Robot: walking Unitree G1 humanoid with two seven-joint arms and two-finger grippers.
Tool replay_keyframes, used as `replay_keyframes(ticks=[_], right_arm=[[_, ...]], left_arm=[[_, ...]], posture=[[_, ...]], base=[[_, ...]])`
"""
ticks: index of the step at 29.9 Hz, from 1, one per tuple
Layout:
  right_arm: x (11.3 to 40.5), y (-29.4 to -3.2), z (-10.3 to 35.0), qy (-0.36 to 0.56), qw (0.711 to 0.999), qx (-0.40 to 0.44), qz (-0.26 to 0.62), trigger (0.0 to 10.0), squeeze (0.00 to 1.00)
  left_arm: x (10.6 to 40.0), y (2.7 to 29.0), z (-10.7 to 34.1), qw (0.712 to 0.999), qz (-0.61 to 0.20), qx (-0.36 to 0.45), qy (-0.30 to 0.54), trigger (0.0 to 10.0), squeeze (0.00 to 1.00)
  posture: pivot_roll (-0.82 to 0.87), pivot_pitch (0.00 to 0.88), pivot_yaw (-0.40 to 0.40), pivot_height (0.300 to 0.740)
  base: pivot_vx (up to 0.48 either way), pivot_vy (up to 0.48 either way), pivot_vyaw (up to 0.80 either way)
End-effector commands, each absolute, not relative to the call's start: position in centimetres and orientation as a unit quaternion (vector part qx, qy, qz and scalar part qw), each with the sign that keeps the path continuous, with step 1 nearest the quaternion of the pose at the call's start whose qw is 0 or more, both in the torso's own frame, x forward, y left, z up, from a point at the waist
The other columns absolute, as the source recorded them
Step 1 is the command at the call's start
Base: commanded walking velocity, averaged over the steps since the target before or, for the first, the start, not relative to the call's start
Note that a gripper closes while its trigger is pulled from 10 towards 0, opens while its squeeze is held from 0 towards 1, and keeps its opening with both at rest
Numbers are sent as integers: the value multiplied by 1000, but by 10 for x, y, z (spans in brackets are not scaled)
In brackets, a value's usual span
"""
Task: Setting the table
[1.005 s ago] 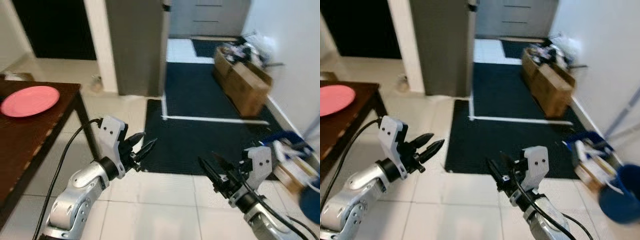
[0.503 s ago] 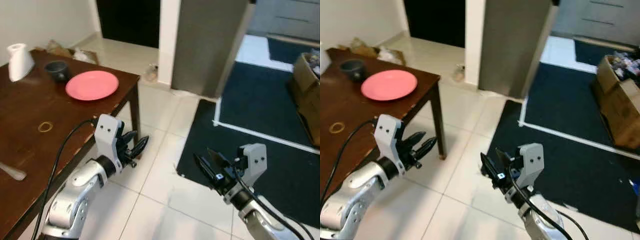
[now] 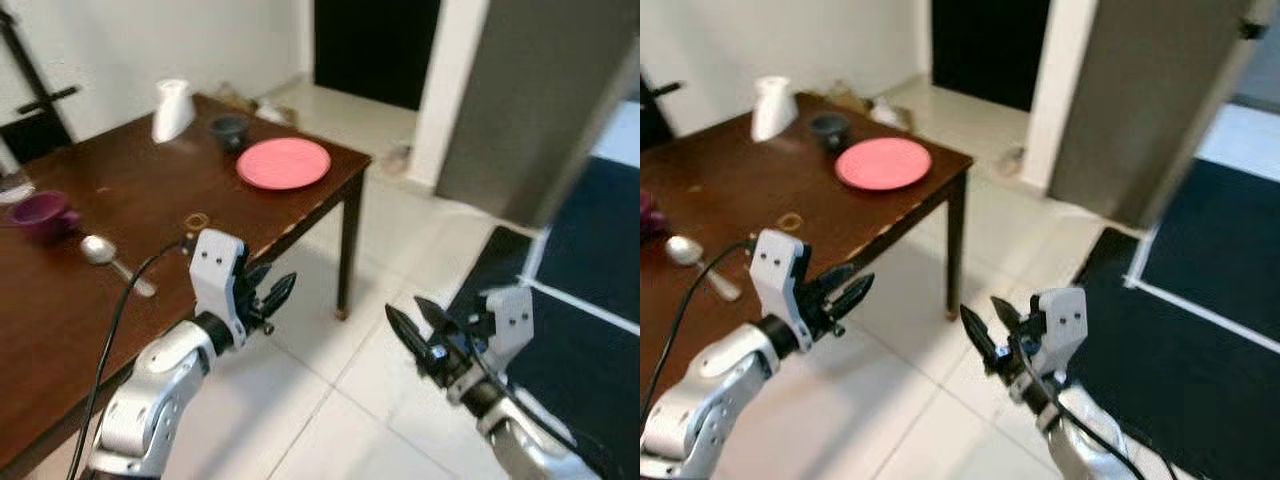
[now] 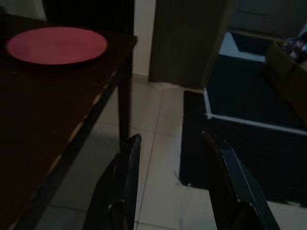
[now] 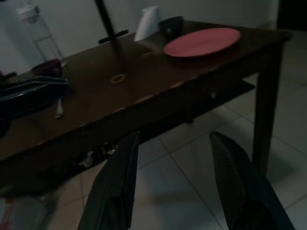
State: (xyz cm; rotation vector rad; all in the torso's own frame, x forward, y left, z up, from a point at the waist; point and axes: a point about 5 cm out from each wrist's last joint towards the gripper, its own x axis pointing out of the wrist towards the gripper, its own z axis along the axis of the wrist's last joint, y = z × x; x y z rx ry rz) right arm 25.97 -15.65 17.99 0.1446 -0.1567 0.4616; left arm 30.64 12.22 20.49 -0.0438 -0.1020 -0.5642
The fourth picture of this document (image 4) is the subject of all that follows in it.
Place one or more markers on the brown cardboard box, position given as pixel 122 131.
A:
pixel 285 74

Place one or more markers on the brown wooden door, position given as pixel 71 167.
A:
pixel 187 43

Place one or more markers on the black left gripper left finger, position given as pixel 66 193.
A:
pixel 124 182

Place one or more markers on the dark panelled door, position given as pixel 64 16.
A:
pixel 266 14

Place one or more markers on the round red plate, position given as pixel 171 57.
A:
pixel 56 45

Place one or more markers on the black floor rug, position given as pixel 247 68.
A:
pixel 254 158

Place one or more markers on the dark wooden table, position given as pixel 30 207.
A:
pixel 43 107

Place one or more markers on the black mat with white border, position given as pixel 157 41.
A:
pixel 242 91

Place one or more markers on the colourful items in box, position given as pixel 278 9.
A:
pixel 297 48

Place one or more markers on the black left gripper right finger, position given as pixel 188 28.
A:
pixel 230 182

